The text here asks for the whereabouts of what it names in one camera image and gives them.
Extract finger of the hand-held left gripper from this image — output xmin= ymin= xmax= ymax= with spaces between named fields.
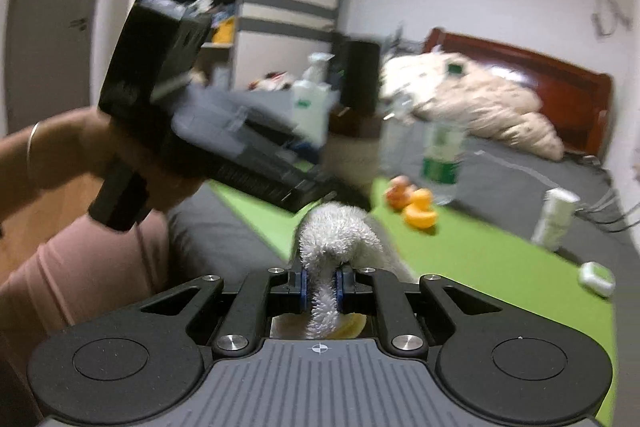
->
xmin=294 ymin=166 xmax=343 ymax=214

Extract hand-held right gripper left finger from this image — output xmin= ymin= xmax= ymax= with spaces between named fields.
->
xmin=140 ymin=267 xmax=309 ymax=356

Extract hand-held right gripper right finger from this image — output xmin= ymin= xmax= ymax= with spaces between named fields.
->
xmin=335 ymin=266 xmax=504 ymax=356

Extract white fluffy cloth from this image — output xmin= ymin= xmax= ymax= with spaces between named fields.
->
xmin=295 ymin=203 xmax=417 ymax=339

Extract brown spray bottle black cap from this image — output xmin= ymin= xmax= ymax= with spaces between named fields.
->
xmin=320 ymin=38 xmax=386 ymax=208

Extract person's left forearm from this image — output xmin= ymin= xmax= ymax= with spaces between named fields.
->
xmin=0 ymin=108 xmax=88 ymax=228

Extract person's left hand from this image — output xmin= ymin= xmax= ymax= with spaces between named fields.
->
xmin=75 ymin=108 xmax=207 ymax=212

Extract yellow round object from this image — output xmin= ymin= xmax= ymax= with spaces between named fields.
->
xmin=272 ymin=313 xmax=369 ymax=340

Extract orange rubber duck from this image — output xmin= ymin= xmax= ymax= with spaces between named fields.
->
xmin=384 ymin=175 xmax=417 ymax=210

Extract white bottle green label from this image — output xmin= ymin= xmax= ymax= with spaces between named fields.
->
xmin=291 ymin=78 xmax=332 ymax=145

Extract yellow rubber duck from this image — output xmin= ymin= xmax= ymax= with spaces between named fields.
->
xmin=403 ymin=189 xmax=439 ymax=232

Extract grey door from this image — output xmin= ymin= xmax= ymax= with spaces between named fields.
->
xmin=4 ymin=0 xmax=117 ymax=136

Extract clear water bottle green cap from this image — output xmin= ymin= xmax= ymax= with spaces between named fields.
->
xmin=419 ymin=64 xmax=470 ymax=206

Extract green mat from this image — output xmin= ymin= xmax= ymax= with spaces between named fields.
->
xmin=209 ymin=176 xmax=617 ymax=427

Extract cream dotted quilt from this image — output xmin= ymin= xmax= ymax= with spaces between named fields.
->
xmin=379 ymin=51 xmax=567 ymax=160

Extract white plastic bottle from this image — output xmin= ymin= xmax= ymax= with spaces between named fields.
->
xmin=530 ymin=187 xmax=582 ymax=252

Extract white earbud case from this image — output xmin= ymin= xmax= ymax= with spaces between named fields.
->
xmin=578 ymin=261 xmax=617 ymax=299

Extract red wooden headboard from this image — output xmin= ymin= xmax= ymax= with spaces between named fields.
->
xmin=423 ymin=28 xmax=615 ymax=158

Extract silver bracelet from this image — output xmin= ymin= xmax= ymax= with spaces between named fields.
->
xmin=26 ymin=121 xmax=45 ymax=180

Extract grey cables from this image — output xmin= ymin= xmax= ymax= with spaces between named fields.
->
xmin=575 ymin=184 xmax=640 ymax=230

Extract air conditioner hose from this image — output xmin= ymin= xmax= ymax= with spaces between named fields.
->
xmin=591 ymin=0 xmax=632 ymax=38

